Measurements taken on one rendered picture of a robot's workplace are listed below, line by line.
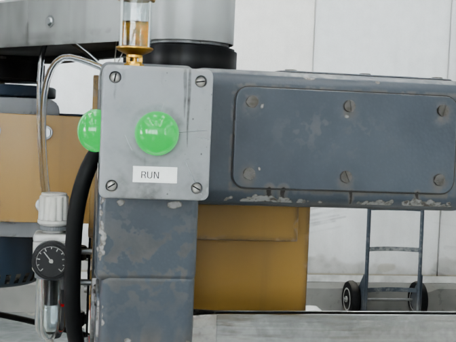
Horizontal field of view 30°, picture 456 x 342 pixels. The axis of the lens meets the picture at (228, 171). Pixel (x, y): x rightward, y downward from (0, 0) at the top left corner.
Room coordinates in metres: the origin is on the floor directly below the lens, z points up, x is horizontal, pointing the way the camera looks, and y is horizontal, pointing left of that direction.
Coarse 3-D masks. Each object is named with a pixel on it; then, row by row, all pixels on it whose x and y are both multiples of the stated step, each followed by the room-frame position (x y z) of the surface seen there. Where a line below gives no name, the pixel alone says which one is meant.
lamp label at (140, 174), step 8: (136, 168) 0.57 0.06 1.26; (144, 168) 0.58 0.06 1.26; (152, 168) 0.58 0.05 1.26; (160, 168) 0.58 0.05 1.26; (168, 168) 0.58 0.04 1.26; (176, 168) 0.58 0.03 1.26; (136, 176) 0.57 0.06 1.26; (144, 176) 0.58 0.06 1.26; (152, 176) 0.58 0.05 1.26; (160, 176) 0.58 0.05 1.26; (168, 176) 0.58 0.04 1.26; (176, 176) 0.58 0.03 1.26
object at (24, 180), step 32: (0, 128) 0.97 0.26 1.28; (32, 128) 0.98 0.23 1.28; (64, 128) 0.99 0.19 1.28; (0, 160) 0.97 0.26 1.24; (32, 160) 0.98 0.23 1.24; (64, 160) 0.99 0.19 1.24; (0, 192) 0.97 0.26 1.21; (32, 192) 0.98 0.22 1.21; (64, 192) 0.99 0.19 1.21; (0, 224) 0.98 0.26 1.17; (32, 224) 0.99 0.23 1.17
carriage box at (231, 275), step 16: (304, 208) 0.94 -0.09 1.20; (304, 224) 0.94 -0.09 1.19; (208, 240) 0.93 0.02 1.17; (224, 240) 0.93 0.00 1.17; (304, 240) 0.95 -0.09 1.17; (208, 256) 0.93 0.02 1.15; (224, 256) 0.93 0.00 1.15; (240, 256) 0.93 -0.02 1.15; (256, 256) 0.94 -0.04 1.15; (272, 256) 0.94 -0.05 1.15; (288, 256) 0.94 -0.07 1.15; (304, 256) 0.95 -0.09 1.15; (208, 272) 0.93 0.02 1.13; (224, 272) 0.93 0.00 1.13; (240, 272) 0.93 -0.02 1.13; (256, 272) 0.94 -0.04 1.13; (272, 272) 0.94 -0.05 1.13; (288, 272) 0.94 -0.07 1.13; (304, 272) 0.95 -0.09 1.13; (208, 288) 0.93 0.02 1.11; (224, 288) 0.93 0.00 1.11; (240, 288) 0.93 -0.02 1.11; (256, 288) 0.94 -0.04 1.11; (272, 288) 0.94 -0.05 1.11; (288, 288) 0.94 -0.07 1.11; (304, 288) 0.95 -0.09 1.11; (208, 304) 0.93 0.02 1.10; (224, 304) 0.93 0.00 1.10; (240, 304) 0.93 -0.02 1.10; (256, 304) 0.94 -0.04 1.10; (272, 304) 0.94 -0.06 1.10; (288, 304) 0.94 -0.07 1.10; (304, 304) 0.95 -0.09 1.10
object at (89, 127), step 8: (88, 112) 0.59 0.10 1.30; (96, 112) 0.58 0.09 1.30; (80, 120) 0.59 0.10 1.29; (88, 120) 0.58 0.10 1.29; (96, 120) 0.58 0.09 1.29; (80, 128) 0.58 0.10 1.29; (88, 128) 0.58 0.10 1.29; (96, 128) 0.58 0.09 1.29; (80, 136) 0.58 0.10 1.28; (88, 136) 0.58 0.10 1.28; (96, 136) 0.58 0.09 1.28; (88, 144) 0.58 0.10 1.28; (96, 144) 0.58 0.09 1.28
